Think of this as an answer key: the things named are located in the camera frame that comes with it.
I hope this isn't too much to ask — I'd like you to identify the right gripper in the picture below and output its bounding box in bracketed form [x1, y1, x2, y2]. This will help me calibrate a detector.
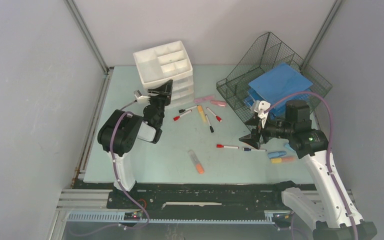
[238, 113, 293, 150]

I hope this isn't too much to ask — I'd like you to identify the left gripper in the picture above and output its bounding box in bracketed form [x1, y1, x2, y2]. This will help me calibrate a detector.
[146, 80, 172, 127]

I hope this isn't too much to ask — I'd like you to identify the white plastic drawer organizer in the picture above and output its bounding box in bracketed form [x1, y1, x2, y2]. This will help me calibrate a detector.
[133, 40, 195, 108]

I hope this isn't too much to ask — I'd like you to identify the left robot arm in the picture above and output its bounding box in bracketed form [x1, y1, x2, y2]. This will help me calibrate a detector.
[97, 79, 174, 208]

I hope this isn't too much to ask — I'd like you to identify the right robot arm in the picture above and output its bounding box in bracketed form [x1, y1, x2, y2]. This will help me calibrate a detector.
[239, 99, 378, 240]

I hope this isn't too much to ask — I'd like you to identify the black cap marker upper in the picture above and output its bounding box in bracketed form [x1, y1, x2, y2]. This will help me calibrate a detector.
[178, 105, 197, 114]

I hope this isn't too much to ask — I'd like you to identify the black cap marker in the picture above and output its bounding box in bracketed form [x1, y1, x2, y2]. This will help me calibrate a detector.
[178, 105, 197, 114]
[204, 114, 215, 133]

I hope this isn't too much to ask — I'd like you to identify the red cap marker left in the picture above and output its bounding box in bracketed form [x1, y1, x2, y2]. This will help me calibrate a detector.
[173, 109, 192, 121]

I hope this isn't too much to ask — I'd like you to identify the red cap marker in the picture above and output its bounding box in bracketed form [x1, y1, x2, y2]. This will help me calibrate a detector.
[206, 107, 223, 123]
[173, 109, 192, 121]
[216, 144, 239, 149]

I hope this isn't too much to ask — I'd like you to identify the pink highlighter left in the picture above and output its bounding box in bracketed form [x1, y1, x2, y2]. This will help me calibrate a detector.
[193, 95, 215, 104]

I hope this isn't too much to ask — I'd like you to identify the pink highlighter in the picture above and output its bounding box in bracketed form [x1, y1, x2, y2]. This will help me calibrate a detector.
[193, 95, 215, 104]
[210, 100, 227, 107]

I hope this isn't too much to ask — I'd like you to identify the light blue highlighter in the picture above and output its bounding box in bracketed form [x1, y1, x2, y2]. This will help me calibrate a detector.
[283, 143, 295, 152]

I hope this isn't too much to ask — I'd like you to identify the yellow orange highlighter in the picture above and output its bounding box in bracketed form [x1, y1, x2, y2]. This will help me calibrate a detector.
[270, 156, 296, 164]

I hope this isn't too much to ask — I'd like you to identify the red cap marker right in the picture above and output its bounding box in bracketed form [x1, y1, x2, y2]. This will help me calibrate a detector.
[206, 107, 223, 123]

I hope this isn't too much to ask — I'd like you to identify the red cap marker bottom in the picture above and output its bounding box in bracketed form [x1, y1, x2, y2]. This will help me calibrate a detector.
[216, 144, 239, 149]

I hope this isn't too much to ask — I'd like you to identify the pink highlighter right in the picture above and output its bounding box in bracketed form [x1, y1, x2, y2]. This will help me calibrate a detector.
[210, 100, 227, 107]

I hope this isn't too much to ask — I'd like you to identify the black cap marker lower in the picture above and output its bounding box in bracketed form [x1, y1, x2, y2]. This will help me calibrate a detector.
[204, 114, 215, 133]

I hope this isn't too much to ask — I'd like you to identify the clear orange highlighter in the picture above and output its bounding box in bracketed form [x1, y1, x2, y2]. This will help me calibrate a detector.
[187, 150, 205, 174]

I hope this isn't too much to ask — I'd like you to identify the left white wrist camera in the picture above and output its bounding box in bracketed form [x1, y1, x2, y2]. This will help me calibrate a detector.
[133, 90, 151, 105]

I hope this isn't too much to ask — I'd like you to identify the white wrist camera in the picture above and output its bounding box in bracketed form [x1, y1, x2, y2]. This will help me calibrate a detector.
[133, 90, 151, 105]
[252, 100, 271, 128]

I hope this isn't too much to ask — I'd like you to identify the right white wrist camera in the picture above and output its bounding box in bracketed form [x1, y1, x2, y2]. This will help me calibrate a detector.
[252, 100, 271, 128]

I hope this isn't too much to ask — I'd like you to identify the green wire mesh organizer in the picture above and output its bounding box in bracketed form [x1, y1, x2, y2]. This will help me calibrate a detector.
[216, 32, 333, 123]

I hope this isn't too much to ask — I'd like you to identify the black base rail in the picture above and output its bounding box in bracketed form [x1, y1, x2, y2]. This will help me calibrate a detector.
[105, 181, 315, 222]

